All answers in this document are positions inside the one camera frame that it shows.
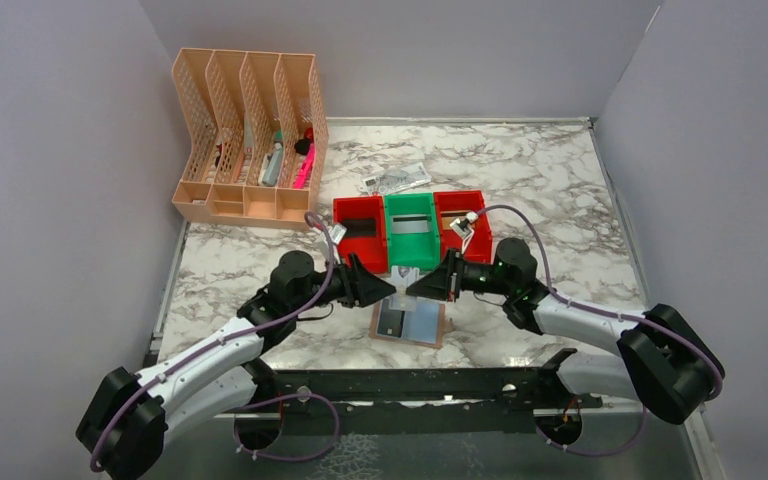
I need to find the tan leather card holder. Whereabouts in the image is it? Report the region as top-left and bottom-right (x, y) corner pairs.
(369, 299), (446, 349)

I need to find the black card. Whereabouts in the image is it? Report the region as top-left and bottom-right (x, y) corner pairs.
(341, 217), (378, 238)
(376, 308), (405, 338)

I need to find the silver card from holder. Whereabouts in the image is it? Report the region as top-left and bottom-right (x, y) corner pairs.
(390, 215), (430, 235)

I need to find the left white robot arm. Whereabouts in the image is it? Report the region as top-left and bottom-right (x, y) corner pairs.
(76, 250), (396, 479)

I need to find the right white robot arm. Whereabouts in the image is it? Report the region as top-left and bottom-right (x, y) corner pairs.
(406, 238), (725, 424)

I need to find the gold card with stripe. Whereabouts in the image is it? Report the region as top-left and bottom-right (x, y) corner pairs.
(438, 211), (467, 231)

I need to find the green plastic bin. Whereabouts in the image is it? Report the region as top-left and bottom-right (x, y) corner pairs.
(384, 193), (440, 270)

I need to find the left red plastic bin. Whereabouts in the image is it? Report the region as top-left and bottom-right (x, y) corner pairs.
(332, 196), (389, 274)

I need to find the red plastic bin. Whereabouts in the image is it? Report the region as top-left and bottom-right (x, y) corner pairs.
(332, 196), (389, 274)
(433, 190), (493, 263)

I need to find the right red plastic bin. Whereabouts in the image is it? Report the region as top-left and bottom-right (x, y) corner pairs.
(433, 190), (493, 263)

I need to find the pink highlighter pen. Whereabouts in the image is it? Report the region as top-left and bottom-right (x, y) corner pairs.
(293, 143), (316, 189)

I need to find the grey green marker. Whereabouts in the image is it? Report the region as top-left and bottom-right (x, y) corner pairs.
(258, 131), (285, 187)

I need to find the clear protractor ruler packet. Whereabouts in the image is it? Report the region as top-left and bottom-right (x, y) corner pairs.
(360, 162), (432, 196)

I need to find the black binder clip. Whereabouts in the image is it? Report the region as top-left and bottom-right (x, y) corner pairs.
(294, 128), (315, 156)

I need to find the peach plastic file organizer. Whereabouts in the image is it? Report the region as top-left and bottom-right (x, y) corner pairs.
(172, 48), (329, 230)

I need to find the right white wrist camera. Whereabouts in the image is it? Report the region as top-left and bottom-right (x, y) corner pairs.
(450, 211), (478, 253)

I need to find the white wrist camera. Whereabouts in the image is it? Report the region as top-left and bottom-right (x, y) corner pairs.
(328, 223), (347, 246)
(450, 211), (478, 253)

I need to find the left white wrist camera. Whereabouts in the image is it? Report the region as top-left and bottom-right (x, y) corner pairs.
(328, 223), (347, 246)

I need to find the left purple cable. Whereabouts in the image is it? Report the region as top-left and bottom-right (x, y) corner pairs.
(89, 211), (349, 473)

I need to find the purple cable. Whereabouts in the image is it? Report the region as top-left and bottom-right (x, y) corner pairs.
(460, 204), (724, 458)
(89, 211), (349, 473)

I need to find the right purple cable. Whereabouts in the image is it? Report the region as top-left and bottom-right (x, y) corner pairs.
(460, 204), (724, 458)

